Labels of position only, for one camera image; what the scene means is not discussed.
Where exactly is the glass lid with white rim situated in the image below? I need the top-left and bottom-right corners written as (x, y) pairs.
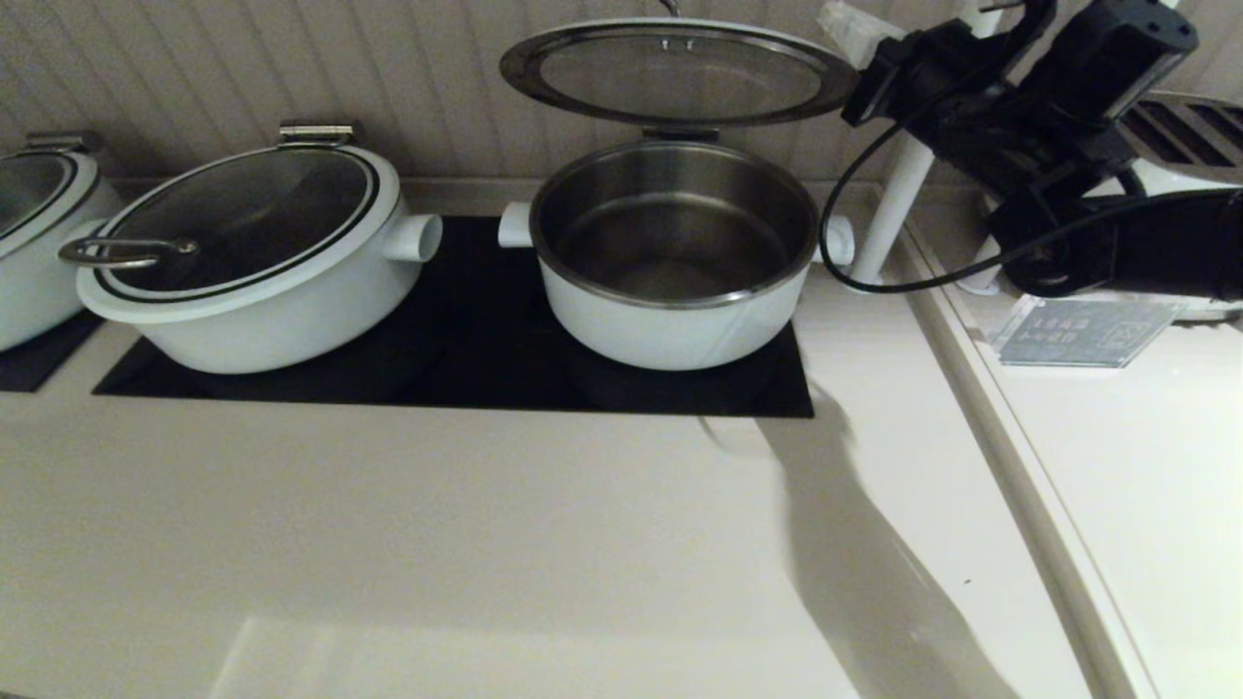
top-left (0, 150), bottom-right (100, 258)
top-left (498, 17), bottom-right (861, 128)
top-left (58, 146), bottom-right (404, 326)

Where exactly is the white round cooking pot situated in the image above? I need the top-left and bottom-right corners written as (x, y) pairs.
top-left (131, 214), bottom-right (445, 375)
top-left (498, 139), bottom-right (856, 372)
top-left (0, 180), bottom-right (127, 350)

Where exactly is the white round pole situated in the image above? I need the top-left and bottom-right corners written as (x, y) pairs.
top-left (840, 0), bottom-right (1011, 294)
top-left (957, 0), bottom-right (1181, 296)

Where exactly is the white toaster with chrome lever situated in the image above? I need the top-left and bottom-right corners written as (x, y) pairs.
top-left (981, 92), bottom-right (1243, 323)

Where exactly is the clear acrylic sign block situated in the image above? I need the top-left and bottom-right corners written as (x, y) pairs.
top-left (991, 294), bottom-right (1188, 368)

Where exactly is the black glass induction cooktop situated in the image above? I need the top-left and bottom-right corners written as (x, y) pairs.
top-left (94, 216), bottom-right (815, 420)
top-left (0, 311), bottom-right (103, 394)

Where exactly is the black camera cable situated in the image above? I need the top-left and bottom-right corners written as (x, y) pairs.
top-left (819, 92), bottom-right (1243, 294)

